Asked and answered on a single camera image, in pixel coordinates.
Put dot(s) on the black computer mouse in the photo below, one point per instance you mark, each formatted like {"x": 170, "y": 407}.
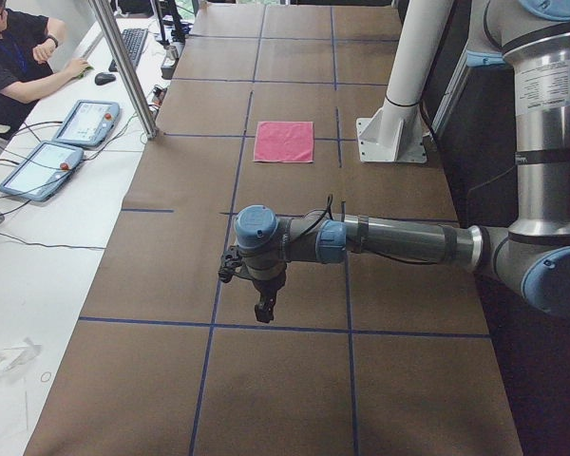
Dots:
{"x": 104, "y": 78}

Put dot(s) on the teach pendant tablet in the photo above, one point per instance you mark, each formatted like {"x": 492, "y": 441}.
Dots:
{"x": 88, "y": 123}
{"x": 43, "y": 171}

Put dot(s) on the upper teach pendant tablet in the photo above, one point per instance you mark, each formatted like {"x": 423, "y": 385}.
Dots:
{"x": 88, "y": 123}

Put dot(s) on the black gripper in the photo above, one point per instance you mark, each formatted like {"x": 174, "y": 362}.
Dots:
{"x": 266, "y": 287}

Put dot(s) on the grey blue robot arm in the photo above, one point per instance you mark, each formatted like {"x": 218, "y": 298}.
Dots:
{"x": 531, "y": 257}

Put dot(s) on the aluminium frame post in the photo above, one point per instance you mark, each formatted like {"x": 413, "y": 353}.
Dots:
{"x": 112, "y": 34}

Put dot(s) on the black keyboard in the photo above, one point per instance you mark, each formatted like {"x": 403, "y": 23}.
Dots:
{"x": 134, "y": 42}

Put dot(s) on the lower teach pendant tablet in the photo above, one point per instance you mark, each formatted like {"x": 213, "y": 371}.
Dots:
{"x": 43, "y": 171}

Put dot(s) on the person in black shirt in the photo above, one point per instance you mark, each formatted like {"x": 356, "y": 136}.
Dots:
{"x": 27, "y": 42}

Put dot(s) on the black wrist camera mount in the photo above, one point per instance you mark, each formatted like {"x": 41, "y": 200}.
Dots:
{"x": 232, "y": 265}

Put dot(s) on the pink towel with grey edge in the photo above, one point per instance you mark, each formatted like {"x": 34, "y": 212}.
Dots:
{"x": 287, "y": 142}

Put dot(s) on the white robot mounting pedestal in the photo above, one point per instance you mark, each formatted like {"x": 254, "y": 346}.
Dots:
{"x": 395, "y": 132}

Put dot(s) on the small metal cup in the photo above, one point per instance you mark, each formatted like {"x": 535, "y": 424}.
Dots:
{"x": 171, "y": 53}

